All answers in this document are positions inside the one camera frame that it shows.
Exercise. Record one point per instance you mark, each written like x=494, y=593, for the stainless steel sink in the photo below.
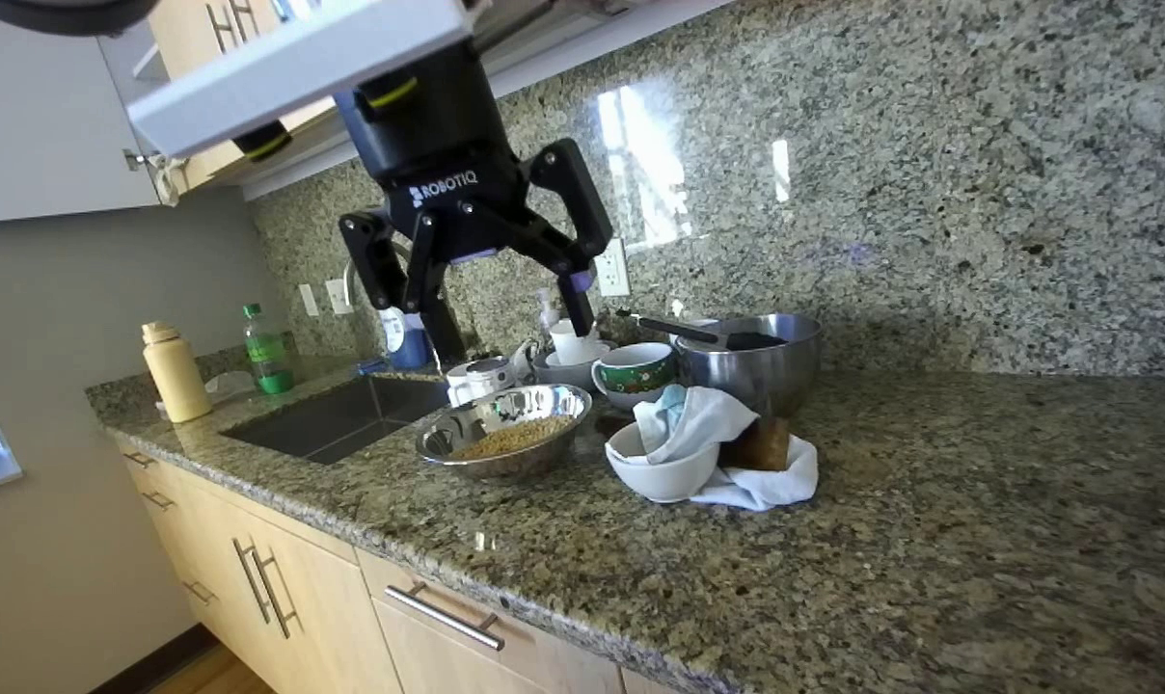
x=333, y=416

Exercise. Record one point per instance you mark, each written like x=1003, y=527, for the black and silver spatula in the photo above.
x=683, y=329

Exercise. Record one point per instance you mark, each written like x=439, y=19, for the white cloth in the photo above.
x=702, y=413

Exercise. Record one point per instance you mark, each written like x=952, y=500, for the deep silver bowl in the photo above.
x=762, y=376

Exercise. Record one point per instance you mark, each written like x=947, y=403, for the wide shallow silver bowl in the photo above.
x=450, y=447

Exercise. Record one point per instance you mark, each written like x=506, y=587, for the brown sponge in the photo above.
x=762, y=444

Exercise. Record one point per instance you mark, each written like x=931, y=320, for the white double wall outlet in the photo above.
x=612, y=272

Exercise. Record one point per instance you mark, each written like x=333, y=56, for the green plastic bottle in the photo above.
x=268, y=356

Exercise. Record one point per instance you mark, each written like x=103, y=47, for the beige bottle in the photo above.
x=174, y=380

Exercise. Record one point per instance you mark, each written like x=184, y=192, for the white cup with saucer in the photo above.
x=574, y=349

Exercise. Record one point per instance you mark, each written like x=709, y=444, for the white and blue soap bottle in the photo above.
x=405, y=341

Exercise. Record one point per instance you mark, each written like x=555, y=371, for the beige grains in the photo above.
x=516, y=439

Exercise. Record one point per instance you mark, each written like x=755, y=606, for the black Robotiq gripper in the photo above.
x=450, y=156

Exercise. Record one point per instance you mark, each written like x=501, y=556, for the white saucer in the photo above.
x=569, y=376

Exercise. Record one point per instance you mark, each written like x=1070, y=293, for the white ceramic bowl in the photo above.
x=661, y=479

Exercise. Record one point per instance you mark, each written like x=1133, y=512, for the small white wall outlet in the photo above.
x=336, y=293
x=310, y=296

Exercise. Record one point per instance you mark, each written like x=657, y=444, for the wooden lower cabinets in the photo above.
x=315, y=618

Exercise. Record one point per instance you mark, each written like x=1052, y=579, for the green Christmas mug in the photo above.
x=636, y=376

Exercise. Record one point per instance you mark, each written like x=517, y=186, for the white cabinet door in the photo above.
x=43, y=129

